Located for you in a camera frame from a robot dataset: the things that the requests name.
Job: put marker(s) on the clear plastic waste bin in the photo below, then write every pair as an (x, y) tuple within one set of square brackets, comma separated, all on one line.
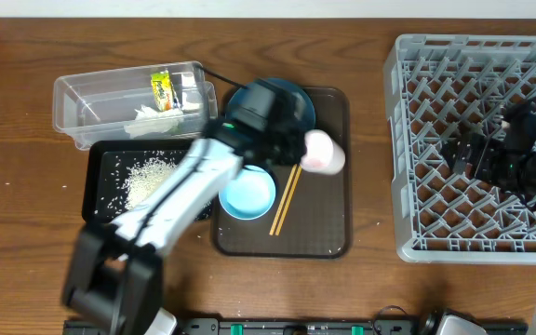
[(95, 106)]

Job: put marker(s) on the white tissue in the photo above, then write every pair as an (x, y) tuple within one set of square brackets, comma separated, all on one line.
[(148, 120)]

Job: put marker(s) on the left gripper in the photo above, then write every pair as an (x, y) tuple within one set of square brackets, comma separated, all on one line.
[(300, 147)]

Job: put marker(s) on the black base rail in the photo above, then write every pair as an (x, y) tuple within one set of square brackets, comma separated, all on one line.
[(384, 325)]

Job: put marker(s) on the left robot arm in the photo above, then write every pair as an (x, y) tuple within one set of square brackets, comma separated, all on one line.
[(115, 276)]

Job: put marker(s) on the pile of rice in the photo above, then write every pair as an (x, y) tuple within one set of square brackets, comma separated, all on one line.
[(129, 177)]

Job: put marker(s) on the wooden chopstick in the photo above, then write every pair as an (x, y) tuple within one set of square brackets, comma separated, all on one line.
[(289, 200), (283, 200)]

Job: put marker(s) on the light blue bowl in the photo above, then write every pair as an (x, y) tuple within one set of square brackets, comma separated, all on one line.
[(250, 195)]

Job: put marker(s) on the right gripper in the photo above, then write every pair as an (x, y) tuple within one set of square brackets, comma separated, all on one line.
[(489, 148)]

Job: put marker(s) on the pink cup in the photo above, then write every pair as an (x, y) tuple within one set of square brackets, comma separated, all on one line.
[(323, 155)]

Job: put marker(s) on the brown serving tray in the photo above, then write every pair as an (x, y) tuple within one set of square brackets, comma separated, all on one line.
[(311, 218)]

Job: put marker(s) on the black rectangular tray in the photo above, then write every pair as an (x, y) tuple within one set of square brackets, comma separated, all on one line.
[(100, 148)]

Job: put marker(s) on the green yellow snack wrapper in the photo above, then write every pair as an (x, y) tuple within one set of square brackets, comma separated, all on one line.
[(164, 92)]

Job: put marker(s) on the dark blue plate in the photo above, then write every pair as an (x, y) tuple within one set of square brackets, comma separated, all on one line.
[(305, 112)]

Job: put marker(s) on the grey dishwasher rack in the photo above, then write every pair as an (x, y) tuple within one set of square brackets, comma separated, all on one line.
[(437, 88)]

